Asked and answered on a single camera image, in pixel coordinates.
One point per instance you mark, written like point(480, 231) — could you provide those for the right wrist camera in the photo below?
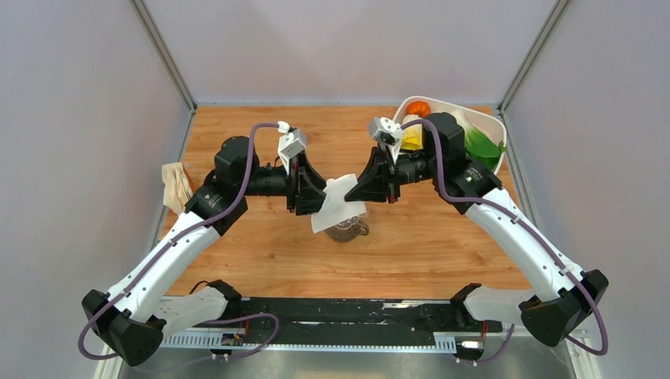
point(388, 134)

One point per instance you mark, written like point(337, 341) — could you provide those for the yellow toy cabbage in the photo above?
point(412, 139)

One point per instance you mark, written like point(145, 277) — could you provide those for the white vegetable tray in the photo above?
point(489, 125)

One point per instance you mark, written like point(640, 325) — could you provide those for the glass coffee server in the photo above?
point(348, 230)

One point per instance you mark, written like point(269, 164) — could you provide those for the orange toy pumpkin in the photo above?
point(418, 108)

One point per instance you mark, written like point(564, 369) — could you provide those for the green toy bok choy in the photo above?
point(479, 146)

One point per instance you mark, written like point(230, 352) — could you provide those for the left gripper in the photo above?
point(303, 196)

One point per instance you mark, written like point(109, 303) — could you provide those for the clear glass dripper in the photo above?
point(361, 217)

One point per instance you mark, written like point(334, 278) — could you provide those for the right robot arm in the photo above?
point(562, 294)

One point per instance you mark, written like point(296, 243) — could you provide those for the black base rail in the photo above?
point(343, 322)

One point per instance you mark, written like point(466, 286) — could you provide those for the white paper coffee filter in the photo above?
point(335, 209)

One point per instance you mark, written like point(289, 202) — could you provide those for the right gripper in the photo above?
point(379, 179)

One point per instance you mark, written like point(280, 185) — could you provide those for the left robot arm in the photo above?
point(130, 317)

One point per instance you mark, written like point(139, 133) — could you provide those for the stack of paper filters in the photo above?
point(178, 187)

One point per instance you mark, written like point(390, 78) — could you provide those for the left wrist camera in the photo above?
point(292, 142)

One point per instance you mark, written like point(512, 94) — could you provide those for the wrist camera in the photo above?
point(388, 134)
point(292, 142)

